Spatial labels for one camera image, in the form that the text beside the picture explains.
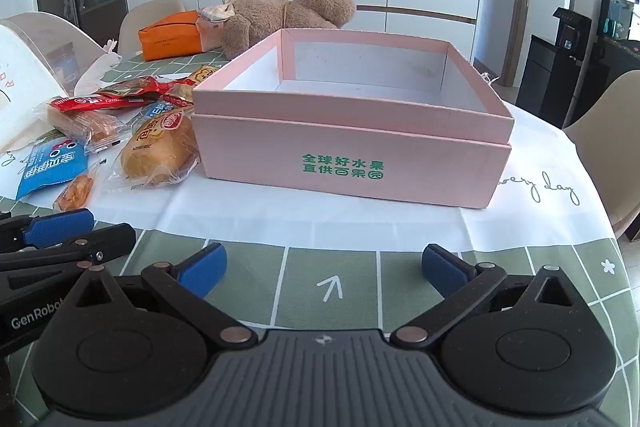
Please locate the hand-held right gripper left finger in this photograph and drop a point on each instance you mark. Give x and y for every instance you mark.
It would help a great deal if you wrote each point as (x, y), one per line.
(200, 268)

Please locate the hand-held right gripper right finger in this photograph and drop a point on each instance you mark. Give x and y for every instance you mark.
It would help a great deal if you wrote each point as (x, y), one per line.
(442, 268)

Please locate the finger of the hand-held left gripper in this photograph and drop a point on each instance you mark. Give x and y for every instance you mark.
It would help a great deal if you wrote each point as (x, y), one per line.
(100, 242)
(60, 227)

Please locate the small orange snack packet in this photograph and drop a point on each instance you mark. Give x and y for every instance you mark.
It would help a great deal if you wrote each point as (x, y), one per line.
(75, 193)

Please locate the long brown bread packet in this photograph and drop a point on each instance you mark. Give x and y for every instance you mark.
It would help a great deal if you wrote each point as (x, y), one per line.
(85, 124)

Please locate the round bun packet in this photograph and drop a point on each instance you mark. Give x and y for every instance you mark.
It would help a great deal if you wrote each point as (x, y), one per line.
(155, 147)

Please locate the red snack packet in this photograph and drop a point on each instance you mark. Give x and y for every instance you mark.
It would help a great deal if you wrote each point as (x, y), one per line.
(130, 92)
(177, 96)

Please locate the pink cardboard box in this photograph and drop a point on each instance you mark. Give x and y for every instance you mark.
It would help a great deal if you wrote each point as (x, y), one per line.
(350, 147)

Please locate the blue cartoon snack packet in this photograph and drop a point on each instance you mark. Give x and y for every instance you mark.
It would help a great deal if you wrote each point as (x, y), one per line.
(50, 167)

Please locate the white printed paper bag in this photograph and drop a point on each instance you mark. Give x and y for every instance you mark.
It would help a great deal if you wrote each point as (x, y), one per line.
(20, 82)

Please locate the orange tissue pouch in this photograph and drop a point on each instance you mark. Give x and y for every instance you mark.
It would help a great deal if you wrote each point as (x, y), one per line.
(167, 34)

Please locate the black water dispenser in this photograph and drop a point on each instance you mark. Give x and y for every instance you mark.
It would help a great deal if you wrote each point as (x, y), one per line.
(550, 72)

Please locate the brown plush bear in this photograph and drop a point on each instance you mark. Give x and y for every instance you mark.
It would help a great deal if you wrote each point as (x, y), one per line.
(280, 14)

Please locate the fish tank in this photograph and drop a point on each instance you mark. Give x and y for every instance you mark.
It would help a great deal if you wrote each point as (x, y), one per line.
(617, 17)

